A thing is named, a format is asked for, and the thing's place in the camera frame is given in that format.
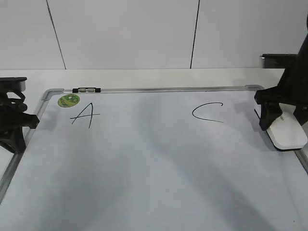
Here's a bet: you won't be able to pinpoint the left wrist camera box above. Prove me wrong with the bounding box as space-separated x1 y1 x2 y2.
0 77 27 92

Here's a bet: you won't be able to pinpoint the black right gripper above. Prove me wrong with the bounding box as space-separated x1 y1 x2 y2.
255 68 308 131

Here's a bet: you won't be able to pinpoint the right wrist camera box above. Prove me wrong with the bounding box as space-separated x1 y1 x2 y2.
260 53 297 69

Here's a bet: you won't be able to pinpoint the black and silver frame clip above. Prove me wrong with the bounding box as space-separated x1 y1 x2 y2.
72 88 101 93

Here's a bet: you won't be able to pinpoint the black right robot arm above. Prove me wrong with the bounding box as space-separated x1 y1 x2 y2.
254 38 308 130

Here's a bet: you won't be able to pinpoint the white board eraser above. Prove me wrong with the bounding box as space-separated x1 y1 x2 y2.
265 103 308 151

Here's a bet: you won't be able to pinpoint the white board with grey frame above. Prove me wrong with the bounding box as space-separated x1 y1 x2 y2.
0 85 308 231

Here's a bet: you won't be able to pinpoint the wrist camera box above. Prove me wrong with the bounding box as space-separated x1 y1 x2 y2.
260 53 297 69
0 77 27 92

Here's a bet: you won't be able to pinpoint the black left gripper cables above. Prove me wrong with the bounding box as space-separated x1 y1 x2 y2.
4 90 28 113

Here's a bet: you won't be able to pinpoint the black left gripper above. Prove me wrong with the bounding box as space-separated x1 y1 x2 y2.
0 98 39 153

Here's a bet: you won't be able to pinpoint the round green magnet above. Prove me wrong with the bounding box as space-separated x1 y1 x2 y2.
58 94 80 108

